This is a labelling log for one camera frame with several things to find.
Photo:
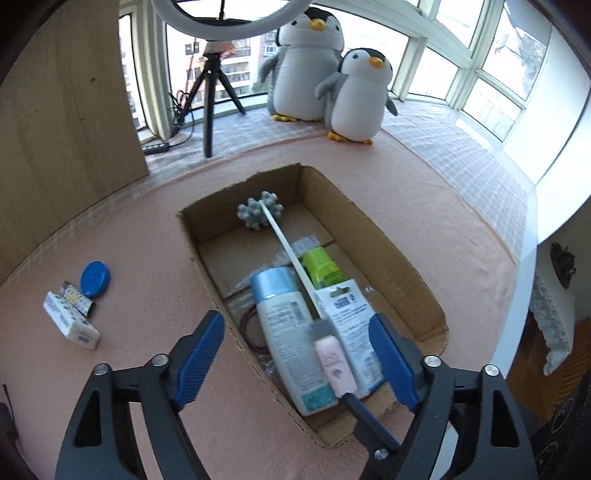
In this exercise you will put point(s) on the blue round lid tin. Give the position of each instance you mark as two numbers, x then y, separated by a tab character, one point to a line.
95	279

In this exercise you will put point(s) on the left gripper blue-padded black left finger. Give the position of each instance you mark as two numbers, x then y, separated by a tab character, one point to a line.
100	443

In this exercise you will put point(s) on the small pink white tube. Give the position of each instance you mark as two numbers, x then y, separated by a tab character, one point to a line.
333	359

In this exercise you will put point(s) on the white massage roller grey balls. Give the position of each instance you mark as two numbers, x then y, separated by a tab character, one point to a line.
267	211

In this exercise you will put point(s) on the white ring light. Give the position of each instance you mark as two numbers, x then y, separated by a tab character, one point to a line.
218	29

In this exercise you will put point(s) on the large plush penguin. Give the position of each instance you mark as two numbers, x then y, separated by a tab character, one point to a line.
309	48

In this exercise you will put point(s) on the patterned white tissue pack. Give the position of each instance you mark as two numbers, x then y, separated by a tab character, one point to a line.
70	322

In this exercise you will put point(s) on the black tripod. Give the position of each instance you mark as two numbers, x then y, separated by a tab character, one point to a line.
211	74

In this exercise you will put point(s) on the oak veneer board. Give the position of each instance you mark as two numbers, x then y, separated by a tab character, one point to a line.
67	135

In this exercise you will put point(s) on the cardboard box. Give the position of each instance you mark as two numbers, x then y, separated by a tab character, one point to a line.
316	213

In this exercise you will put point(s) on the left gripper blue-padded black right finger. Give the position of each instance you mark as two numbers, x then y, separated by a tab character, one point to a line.
492	439

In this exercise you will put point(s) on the small plush penguin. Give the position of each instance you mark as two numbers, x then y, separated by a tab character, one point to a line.
357	95

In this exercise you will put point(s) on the green tube bottle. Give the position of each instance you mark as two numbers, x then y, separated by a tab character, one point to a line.
322	270

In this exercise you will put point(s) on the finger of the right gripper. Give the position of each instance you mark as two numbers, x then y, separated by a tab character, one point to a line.
368	430

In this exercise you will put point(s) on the blue-white packet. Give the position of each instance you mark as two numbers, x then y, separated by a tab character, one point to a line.
350	313

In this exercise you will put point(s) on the black power adapter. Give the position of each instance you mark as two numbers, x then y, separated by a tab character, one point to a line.
7	422

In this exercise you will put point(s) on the white bottle light-blue cap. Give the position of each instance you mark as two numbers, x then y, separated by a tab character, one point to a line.
286	323

